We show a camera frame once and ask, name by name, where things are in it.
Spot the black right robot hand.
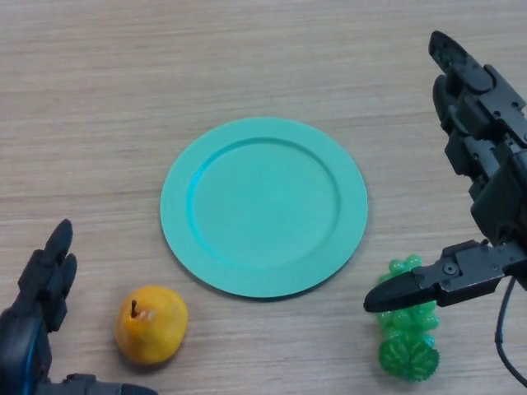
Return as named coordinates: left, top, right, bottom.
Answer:
left=362, top=30, right=527, bottom=316

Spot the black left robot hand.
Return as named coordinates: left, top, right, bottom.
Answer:
left=0, top=218, right=160, bottom=395

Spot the yellow pear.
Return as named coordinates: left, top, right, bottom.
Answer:
left=114, top=285, right=189, bottom=366

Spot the green round plate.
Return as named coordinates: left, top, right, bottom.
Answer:
left=159, top=117, right=368, bottom=300

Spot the green plastic grape bunch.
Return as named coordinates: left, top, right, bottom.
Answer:
left=376, top=254, right=442, bottom=383

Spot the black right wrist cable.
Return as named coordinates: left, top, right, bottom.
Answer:
left=493, top=277, right=527, bottom=387

